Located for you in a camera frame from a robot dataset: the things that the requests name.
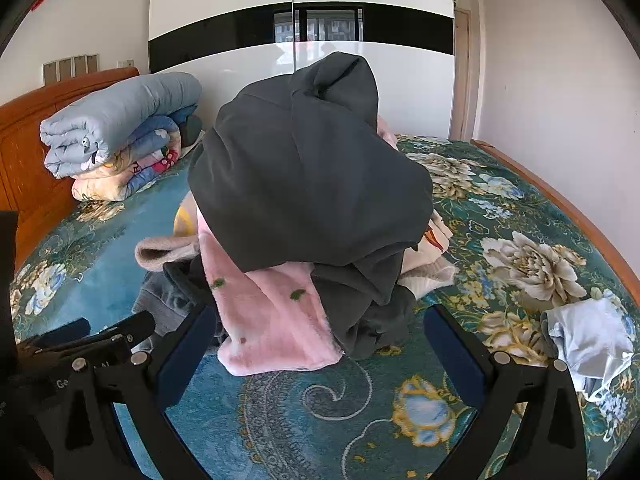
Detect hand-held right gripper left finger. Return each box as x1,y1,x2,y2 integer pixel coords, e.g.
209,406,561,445
52,304,220,480

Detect pale blue white garment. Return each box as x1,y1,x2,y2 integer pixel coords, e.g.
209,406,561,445
540,296,638,403

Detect beige knit garment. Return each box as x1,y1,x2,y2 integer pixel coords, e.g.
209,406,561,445
135,235,202,275

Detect wooden door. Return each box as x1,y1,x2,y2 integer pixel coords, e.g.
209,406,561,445
447,7,474,142

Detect dark grey pants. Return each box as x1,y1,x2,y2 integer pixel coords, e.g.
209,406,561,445
187,52,435,361

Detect yellow cloth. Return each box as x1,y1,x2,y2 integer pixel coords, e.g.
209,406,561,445
172,205,199,238

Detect cartoon print pink cloth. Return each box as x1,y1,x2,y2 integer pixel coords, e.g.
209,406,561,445
375,115,461,301

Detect folded light blue quilt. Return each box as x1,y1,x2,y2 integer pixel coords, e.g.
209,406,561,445
39,71,203,180

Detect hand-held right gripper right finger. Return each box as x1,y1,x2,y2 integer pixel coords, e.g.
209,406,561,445
423,303,590,480

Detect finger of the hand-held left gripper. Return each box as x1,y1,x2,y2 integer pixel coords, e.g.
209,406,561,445
75,310,157,361
17,317,93,357

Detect grey velvet garment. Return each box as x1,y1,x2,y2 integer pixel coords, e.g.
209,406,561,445
131,260,221,356

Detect folded floral quilt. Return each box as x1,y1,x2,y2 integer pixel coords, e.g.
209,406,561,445
70,105,201,203

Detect orange wooden bed rail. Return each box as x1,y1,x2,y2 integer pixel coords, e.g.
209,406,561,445
472,139,640,306

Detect orange wooden headboard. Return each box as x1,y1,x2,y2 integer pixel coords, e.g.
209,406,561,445
0,66,141,271

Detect pink fleece garment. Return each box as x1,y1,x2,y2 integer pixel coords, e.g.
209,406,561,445
195,205,346,377

